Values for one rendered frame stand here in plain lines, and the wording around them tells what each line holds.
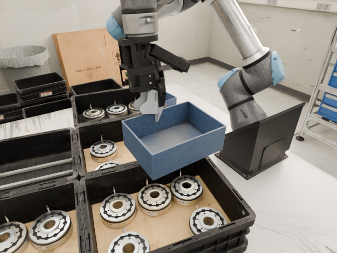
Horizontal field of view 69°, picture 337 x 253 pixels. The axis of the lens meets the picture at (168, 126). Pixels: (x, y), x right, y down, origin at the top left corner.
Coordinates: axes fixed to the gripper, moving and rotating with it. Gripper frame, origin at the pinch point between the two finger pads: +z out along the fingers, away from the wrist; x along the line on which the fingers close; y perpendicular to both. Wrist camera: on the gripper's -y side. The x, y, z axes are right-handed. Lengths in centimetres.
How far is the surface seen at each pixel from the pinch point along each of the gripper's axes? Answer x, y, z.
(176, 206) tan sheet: 3.6, -1.8, 29.4
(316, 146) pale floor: -57, -195, 106
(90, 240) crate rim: 9.0, 24.1, 21.3
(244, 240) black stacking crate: 21.8, -11.9, 32.1
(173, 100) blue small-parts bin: -73, -47, 28
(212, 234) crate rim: 22.5, -0.4, 21.6
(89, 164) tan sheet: -28.7, 16.2, 25.5
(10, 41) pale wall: -310, 38, 1
